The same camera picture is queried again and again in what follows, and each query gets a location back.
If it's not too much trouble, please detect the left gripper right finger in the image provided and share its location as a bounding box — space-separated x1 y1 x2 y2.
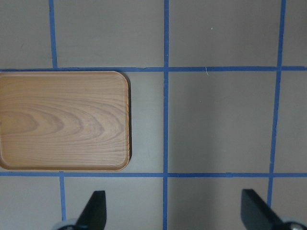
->
241 189 288 230

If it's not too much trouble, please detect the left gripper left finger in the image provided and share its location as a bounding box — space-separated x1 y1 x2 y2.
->
76 191 107 230

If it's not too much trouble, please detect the wooden tray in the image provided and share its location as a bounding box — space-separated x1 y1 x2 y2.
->
0 71 131 171

